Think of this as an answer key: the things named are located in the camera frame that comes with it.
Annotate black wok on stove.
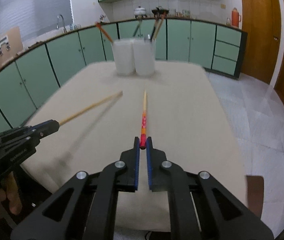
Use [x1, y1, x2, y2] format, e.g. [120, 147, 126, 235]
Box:
[151, 7, 169, 18]

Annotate dark chopstick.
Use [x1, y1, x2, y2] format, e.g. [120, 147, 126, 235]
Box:
[132, 18, 142, 38]

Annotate white two-compartment utensil holder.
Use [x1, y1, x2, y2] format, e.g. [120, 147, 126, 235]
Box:
[112, 38, 156, 77]

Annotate beige table mat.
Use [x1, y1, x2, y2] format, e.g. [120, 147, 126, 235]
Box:
[22, 61, 247, 204]

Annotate window blinds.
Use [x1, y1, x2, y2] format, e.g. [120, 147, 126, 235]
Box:
[0, 0, 73, 42]

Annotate brown wooden chair part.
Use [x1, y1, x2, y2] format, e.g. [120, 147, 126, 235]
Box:
[246, 175, 264, 218]

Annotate green lower kitchen cabinets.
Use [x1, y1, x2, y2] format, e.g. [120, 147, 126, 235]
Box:
[0, 18, 247, 132]

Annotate orange thermos jug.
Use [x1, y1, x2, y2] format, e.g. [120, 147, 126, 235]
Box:
[231, 8, 242, 28]

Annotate white cooking pot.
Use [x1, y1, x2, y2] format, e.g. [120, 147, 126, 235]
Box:
[134, 6, 147, 18]

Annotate cardboard sheet with pictures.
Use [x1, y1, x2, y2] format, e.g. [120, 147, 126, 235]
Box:
[0, 27, 24, 68]

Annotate person's left hand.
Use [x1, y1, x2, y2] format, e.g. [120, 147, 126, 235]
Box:
[0, 172, 22, 218]

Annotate chrome sink faucet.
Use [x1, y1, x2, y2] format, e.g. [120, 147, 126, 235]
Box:
[56, 14, 67, 34]

